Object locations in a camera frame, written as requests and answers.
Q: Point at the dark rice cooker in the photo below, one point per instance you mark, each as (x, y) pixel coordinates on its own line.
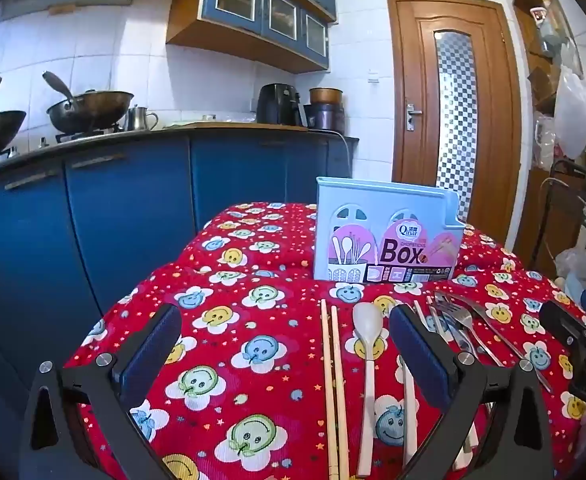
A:
(325, 116)

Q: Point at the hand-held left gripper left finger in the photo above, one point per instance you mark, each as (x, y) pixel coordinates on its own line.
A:
(148, 355)

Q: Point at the blue kitchen counter cabinets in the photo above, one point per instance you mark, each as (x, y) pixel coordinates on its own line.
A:
(123, 210)

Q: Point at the light blue utensil box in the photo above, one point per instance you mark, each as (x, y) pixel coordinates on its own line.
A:
(373, 200)

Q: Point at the wooden door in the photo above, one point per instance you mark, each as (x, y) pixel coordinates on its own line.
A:
(418, 60)

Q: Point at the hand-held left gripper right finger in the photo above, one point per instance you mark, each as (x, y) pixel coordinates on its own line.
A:
(423, 355)

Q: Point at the white plastic bag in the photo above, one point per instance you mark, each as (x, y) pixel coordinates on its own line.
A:
(573, 110)

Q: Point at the red printed tablecloth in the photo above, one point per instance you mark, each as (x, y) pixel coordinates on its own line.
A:
(273, 310)

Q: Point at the steel fork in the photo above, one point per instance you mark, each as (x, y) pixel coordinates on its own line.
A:
(460, 322)
(435, 315)

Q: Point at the blue wall cabinet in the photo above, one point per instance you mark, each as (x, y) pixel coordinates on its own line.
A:
(253, 15)

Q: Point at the wooden shelf unit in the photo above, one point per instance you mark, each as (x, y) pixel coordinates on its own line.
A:
(535, 210)

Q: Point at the black air fryer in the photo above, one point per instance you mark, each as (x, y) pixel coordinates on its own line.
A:
(275, 105)

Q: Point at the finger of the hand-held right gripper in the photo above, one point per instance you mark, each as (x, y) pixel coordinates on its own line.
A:
(563, 320)

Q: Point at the steel kettle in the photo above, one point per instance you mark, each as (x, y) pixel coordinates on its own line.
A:
(137, 119)

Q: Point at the white wall switch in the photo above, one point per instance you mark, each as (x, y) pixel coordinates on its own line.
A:
(373, 76)

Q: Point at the copper pot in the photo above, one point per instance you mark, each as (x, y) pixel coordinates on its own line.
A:
(325, 96)

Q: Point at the large steel wok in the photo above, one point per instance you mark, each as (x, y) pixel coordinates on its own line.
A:
(93, 110)

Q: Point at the steel ladle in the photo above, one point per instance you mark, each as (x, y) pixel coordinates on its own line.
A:
(58, 85)

